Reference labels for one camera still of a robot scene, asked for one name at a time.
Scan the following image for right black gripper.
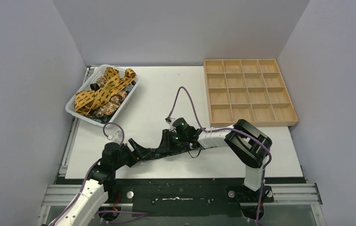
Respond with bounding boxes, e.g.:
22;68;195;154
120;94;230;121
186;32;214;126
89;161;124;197
158;128;188;153

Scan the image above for dark floral tie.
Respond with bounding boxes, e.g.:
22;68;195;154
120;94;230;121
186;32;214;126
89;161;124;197
141;146;202;161

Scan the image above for white plastic basket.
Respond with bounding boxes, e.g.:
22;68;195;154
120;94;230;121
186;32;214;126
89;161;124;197
65;65;140;127

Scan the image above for wooden compartment tray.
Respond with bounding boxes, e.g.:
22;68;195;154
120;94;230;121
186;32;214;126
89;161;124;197
203;59;299;127

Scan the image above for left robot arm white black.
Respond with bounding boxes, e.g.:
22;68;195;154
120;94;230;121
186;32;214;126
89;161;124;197
49;142;150;226

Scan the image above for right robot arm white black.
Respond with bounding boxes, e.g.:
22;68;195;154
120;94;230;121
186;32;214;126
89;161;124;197
158;117;272;191

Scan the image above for beige floral tie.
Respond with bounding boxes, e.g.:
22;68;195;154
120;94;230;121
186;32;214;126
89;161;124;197
88;75;134;118

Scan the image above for yellow patterned tie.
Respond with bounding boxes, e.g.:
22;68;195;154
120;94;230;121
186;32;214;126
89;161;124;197
74;67;136;117

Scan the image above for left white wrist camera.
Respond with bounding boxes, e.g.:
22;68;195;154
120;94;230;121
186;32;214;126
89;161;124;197
107;130;125;144

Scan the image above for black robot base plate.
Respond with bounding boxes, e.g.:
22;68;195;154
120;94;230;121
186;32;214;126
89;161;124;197
107;178;274;219

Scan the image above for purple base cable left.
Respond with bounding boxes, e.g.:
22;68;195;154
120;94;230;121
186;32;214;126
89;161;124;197
98;210;149;225

